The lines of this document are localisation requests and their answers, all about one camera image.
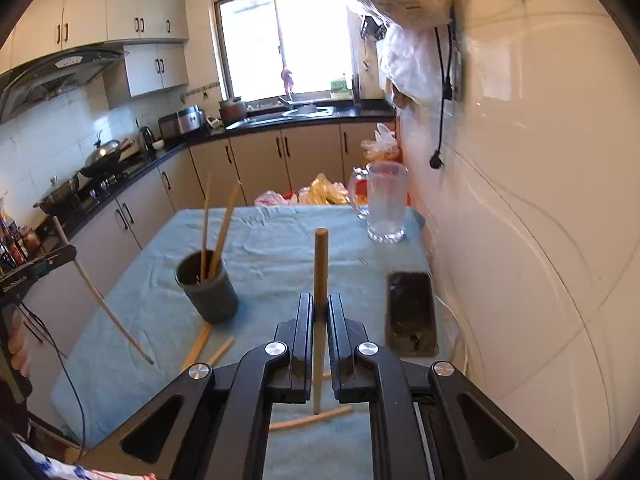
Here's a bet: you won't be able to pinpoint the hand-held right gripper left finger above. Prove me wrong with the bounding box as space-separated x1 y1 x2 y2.
92 292 317 480

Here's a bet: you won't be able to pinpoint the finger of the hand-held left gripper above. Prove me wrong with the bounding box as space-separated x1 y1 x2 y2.
27 244 78 281

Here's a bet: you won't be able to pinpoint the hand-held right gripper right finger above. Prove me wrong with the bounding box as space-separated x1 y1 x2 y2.
327 292 573 480

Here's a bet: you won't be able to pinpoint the dark grey chopstick holder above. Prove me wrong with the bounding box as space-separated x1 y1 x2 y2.
175 250 240 325

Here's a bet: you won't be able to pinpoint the person's left hand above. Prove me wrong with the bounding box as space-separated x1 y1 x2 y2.
7 310 33 378

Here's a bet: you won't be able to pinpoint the cluster of sauce bottles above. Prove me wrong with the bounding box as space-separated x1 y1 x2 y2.
0 210 41 273

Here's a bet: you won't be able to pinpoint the steel pot with lid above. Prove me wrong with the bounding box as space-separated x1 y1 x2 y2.
34 175 81 213

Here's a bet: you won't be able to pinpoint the black smartphone in clear case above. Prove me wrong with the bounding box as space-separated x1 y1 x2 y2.
384 270 439 358

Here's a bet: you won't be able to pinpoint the teal tablecloth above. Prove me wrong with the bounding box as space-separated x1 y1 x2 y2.
50 205 468 480

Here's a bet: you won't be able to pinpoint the black gas stove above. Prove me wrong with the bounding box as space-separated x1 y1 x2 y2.
50 157 146 221

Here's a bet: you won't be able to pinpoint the wok with lid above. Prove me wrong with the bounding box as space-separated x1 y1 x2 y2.
80 130 136 178

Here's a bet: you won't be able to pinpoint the pink and white plastic bag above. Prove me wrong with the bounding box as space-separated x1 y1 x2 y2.
255 190 301 207

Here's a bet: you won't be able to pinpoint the clear glass pitcher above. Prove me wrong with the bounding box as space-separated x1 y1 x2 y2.
347 161 410 244

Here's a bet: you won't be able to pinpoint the yellow plastic bag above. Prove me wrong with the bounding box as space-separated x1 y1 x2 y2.
300 174 351 206

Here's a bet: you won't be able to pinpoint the person's patterned clothing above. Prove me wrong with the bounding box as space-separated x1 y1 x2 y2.
0 435 156 480

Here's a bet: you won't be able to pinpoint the base cabinets with black countertop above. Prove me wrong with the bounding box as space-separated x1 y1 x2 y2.
20 102 403 321

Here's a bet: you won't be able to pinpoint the grey range hood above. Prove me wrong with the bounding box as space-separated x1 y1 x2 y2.
0 46 131 123

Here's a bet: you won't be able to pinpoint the orange and white plastic bag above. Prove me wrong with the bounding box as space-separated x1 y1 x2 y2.
361 122 403 163

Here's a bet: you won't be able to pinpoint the brown cooking pot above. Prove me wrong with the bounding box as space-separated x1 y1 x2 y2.
219 97 248 126

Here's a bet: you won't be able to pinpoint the kitchen faucet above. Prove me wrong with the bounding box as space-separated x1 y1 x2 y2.
282 87 313 111

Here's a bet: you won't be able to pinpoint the brown hanging bag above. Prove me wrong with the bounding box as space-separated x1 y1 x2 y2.
392 85 416 111

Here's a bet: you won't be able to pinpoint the white cutting board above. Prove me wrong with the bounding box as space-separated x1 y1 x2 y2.
360 35 386 101

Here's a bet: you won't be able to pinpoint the kitchen window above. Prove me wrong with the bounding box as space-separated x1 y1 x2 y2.
207 0 358 106

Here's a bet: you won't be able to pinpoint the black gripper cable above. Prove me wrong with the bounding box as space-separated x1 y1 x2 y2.
17 302 88 451

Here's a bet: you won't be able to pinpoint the black power plug cable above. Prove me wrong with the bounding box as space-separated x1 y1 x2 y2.
429 25 458 171

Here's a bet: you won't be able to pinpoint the small cream wall cabinet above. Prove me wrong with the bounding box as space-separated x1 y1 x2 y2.
104 42 190 111

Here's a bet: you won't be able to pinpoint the cream upper wall cabinets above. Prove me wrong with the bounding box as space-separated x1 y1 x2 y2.
0 0 190 73

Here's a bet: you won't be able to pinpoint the wall power socket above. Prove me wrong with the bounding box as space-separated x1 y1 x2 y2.
447 50 463 103

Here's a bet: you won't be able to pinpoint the black wall rack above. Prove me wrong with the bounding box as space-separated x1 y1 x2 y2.
360 15 386 41

